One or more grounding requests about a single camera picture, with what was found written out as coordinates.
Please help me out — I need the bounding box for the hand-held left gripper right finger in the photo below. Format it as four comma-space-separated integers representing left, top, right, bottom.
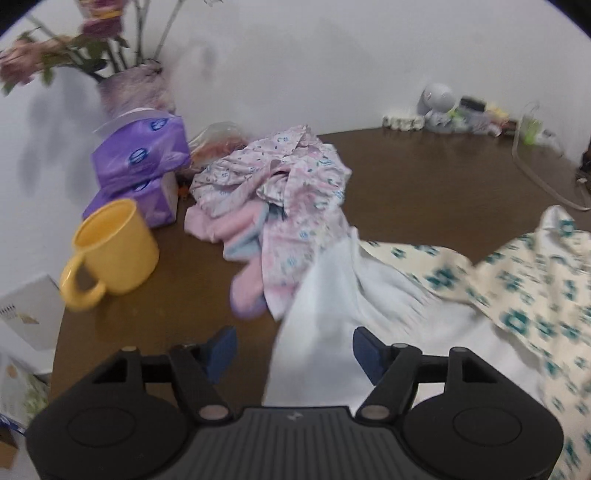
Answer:
352, 327, 502, 422

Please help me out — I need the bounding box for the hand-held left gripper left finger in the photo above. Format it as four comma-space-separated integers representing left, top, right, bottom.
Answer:
92, 326, 238, 424

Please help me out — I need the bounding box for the cream green-flowered garment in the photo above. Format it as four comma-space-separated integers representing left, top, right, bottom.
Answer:
268, 205, 591, 480

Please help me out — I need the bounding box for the pink purple sock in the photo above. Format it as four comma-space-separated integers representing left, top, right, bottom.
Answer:
230, 259, 269, 320

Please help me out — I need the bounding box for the plain pink garment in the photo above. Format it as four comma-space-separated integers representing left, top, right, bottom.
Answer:
185, 202, 271, 261

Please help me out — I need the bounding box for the yellow mug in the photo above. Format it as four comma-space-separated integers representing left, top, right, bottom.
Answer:
59, 198, 160, 313

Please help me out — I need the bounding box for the purple tissue pack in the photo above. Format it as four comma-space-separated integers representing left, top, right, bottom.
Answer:
82, 173, 179, 229
91, 108, 192, 190

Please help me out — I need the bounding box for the pink floral garment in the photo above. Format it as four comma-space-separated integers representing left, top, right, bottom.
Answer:
185, 124, 354, 321

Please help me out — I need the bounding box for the white cardboard box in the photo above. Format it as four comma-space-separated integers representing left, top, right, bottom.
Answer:
0, 274, 66, 352

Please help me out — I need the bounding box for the clear plastic bag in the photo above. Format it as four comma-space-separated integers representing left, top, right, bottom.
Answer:
178, 121, 250, 178

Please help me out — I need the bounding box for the flower-printed box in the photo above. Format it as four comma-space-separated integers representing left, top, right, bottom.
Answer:
0, 353, 51, 428

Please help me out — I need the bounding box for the row of white blocks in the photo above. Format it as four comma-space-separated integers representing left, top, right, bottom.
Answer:
382, 114, 426, 131

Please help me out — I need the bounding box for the grey tin box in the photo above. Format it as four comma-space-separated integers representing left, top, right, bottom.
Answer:
457, 112, 494, 134

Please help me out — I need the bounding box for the white robot toy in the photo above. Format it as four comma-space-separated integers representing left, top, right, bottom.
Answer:
418, 83, 459, 136

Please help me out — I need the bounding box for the purple glass vase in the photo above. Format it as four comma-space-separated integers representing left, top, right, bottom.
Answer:
97, 65, 178, 121

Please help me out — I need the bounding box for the green bottle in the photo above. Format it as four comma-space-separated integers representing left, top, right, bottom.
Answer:
521, 102, 542, 145

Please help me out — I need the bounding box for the white power strip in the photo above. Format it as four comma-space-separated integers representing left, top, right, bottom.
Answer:
538, 130, 565, 156

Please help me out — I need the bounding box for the black adapter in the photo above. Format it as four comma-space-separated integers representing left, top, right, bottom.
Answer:
577, 137, 591, 186

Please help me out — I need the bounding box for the white cable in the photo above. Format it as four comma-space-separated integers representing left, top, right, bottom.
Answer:
512, 134, 588, 211

